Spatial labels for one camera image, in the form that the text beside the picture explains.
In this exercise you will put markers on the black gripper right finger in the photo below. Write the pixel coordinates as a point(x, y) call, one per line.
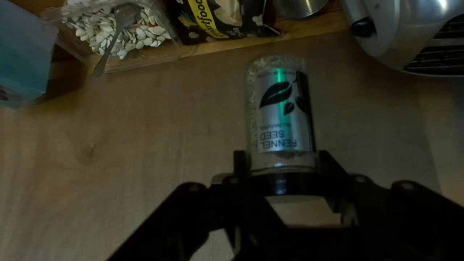
point(330, 169)

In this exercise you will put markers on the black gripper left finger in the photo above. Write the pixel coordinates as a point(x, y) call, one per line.
point(242, 167)

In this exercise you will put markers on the fennel seed glass spice jar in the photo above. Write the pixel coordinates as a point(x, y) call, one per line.
point(281, 111)

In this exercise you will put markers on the black yellow snack bag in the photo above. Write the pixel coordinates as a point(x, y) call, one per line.
point(223, 17)

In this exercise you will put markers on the silver two-slot toaster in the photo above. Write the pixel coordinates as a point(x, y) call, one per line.
point(411, 34)

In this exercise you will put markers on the silver metal bowl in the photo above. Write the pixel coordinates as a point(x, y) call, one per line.
point(301, 6)

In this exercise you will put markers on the metal spoon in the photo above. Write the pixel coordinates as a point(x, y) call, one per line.
point(117, 34)

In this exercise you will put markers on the light blue box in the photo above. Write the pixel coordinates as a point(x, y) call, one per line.
point(24, 53)

